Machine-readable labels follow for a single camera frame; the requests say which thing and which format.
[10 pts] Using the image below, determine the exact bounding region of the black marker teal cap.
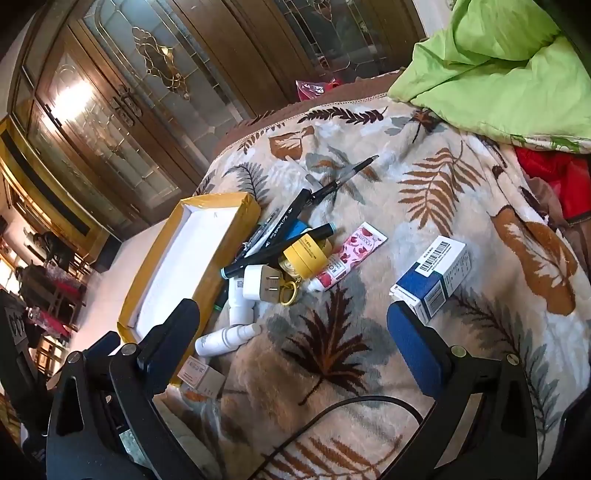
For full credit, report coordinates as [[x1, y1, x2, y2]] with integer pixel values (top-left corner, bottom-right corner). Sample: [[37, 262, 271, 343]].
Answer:
[[221, 223, 335, 280]]

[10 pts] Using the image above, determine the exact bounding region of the black white marker pen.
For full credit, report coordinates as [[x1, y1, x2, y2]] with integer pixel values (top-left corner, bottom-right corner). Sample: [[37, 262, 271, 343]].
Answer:
[[240, 189, 311, 258]]

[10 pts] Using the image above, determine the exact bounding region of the white power adapter plug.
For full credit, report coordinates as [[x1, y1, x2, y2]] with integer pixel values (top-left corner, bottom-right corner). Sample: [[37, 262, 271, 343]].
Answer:
[[242, 265, 283, 303]]

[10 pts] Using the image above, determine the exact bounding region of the black cable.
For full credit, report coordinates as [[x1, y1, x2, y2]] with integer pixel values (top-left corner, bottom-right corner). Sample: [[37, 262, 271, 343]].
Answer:
[[255, 395, 425, 480]]

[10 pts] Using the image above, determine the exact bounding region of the yellow round tape tin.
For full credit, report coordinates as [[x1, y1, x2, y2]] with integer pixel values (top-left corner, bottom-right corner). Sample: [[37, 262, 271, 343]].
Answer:
[[279, 234, 332, 280]]

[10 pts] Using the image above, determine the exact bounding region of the white spray bottle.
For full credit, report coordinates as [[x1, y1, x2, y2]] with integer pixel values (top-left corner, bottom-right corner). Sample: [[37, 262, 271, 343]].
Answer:
[[194, 323, 262, 357]]

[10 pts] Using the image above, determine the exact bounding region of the green quilt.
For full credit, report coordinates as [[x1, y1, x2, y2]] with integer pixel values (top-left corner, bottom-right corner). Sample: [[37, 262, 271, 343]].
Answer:
[[388, 1, 590, 154]]

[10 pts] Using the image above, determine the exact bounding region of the pink plastic bag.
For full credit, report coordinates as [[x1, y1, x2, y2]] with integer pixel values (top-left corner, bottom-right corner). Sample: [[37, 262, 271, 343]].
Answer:
[[295, 79, 342, 101]]

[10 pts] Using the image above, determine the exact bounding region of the red cloth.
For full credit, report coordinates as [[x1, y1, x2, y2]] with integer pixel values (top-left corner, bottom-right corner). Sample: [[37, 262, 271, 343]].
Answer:
[[515, 147, 591, 222]]

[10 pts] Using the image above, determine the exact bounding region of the pink floral cream tube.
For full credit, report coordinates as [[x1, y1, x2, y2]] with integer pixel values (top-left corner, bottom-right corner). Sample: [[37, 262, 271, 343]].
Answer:
[[308, 222, 388, 292]]

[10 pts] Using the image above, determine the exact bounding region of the black ballpoint pen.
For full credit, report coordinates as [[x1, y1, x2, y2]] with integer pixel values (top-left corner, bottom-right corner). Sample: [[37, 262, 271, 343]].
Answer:
[[308, 155, 378, 205]]

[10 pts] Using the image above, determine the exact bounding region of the wooden glass door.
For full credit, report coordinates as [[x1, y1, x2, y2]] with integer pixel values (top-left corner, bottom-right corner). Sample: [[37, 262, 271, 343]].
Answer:
[[1, 0, 427, 239]]

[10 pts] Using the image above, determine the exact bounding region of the blue white carton box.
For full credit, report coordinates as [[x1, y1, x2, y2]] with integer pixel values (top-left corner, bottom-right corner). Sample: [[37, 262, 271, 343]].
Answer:
[[390, 236, 471, 325]]

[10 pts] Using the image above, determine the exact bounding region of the yellow cardboard tray box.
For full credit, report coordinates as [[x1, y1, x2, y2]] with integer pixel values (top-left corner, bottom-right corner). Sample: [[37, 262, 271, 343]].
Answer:
[[117, 193, 262, 367]]

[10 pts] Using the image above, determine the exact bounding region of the leaf pattern blanket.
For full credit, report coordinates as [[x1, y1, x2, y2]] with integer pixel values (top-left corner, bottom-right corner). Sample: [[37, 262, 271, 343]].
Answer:
[[164, 74, 590, 479]]

